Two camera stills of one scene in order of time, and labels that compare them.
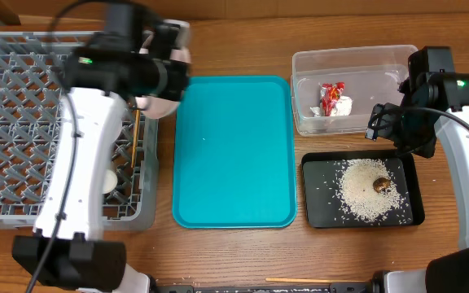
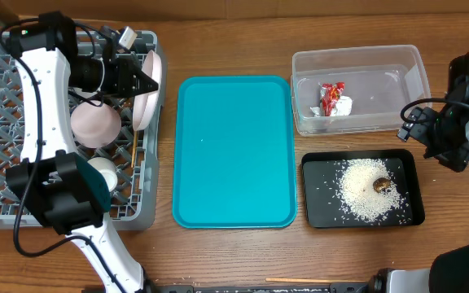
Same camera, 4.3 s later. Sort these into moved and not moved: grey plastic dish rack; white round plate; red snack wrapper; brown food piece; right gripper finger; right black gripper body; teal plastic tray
Moved: right black gripper body; right gripper finger; white round plate
Not moved: brown food piece; teal plastic tray; grey plastic dish rack; red snack wrapper
